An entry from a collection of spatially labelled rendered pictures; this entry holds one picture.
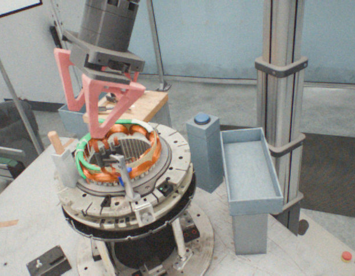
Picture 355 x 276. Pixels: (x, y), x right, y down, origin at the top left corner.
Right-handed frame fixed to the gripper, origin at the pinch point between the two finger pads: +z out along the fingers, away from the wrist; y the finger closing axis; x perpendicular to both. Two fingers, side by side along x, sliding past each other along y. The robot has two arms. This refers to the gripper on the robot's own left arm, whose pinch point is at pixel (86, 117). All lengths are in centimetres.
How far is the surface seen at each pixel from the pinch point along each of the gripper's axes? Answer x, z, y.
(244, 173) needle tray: 46.1, 14.3, -9.4
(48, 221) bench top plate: 19, 58, -53
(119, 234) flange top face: 18.8, 30.3, -12.2
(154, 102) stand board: 42, 12, -48
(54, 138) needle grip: 5.6, 14.6, -24.5
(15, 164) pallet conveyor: 18, 61, -97
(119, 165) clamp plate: 13.5, 13.3, -11.2
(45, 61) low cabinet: 72, 56, -266
